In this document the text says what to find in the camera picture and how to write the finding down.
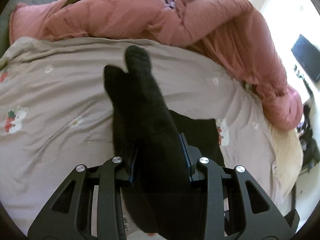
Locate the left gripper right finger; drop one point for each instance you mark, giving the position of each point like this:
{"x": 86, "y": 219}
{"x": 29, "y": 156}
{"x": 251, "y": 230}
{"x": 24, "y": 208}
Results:
{"x": 235, "y": 205}

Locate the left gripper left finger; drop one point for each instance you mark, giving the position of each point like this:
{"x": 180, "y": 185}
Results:
{"x": 87, "y": 204}

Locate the black IKISS sweater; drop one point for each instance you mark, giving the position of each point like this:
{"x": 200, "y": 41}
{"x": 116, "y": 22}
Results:
{"x": 160, "y": 198}

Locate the black garment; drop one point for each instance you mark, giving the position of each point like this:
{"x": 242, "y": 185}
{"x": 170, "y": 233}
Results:
{"x": 202, "y": 134}

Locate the dark monitor by window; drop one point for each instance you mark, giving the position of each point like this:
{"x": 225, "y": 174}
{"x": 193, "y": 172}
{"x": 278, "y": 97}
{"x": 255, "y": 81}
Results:
{"x": 307, "y": 56}

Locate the pink quilted duvet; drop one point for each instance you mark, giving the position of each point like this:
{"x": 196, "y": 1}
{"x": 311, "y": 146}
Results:
{"x": 232, "y": 33}

